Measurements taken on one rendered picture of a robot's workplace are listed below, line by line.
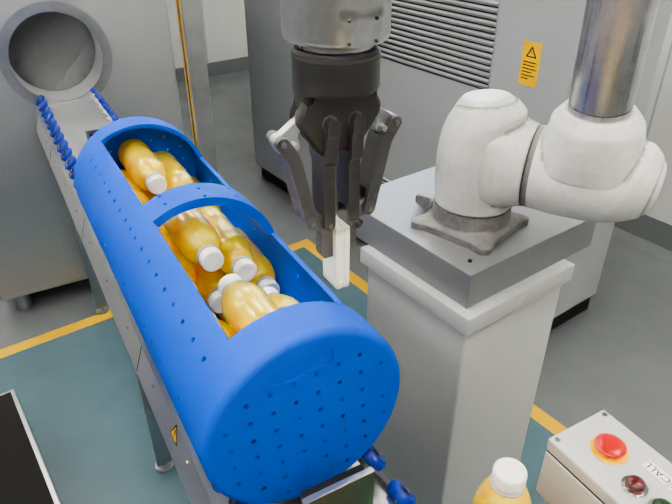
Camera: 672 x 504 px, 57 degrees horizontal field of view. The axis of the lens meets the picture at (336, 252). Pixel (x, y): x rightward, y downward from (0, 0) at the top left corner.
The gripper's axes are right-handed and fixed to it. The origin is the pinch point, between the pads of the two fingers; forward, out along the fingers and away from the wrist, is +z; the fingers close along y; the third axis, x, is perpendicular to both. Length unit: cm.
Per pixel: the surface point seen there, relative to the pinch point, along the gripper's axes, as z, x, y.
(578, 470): 27.7, -17.6, 22.9
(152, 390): 50, 45, -14
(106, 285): 50, 85, -14
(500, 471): 26.8, -13.7, 14.2
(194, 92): 27, 144, 30
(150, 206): 15, 49, -8
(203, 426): 22.7, 5.9, -14.4
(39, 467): 122, 108, -43
